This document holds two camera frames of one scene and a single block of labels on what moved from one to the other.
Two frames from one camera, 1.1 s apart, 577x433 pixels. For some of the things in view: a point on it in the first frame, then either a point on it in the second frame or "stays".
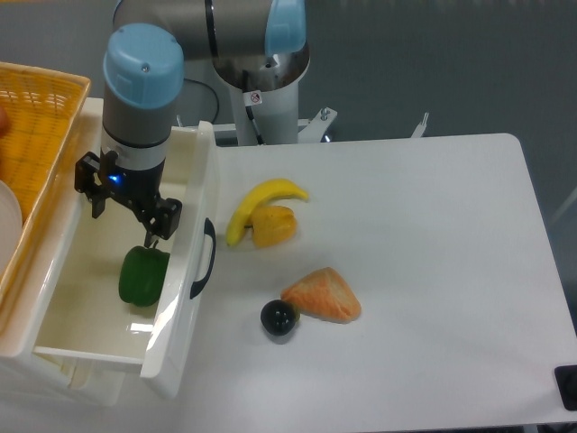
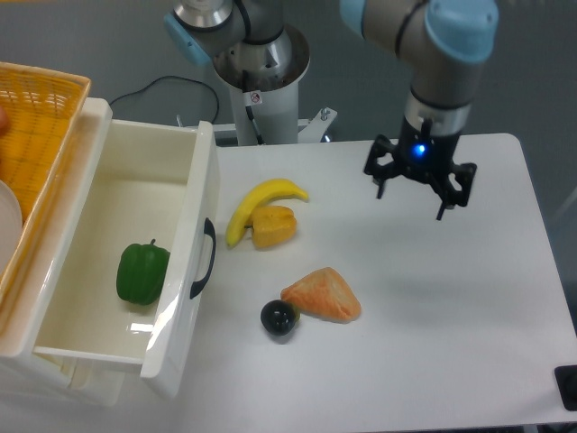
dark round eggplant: (279, 317) stays
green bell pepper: (141, 275) stays
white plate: (11, 225) stays
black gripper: (137, 189) -> (425, 155)
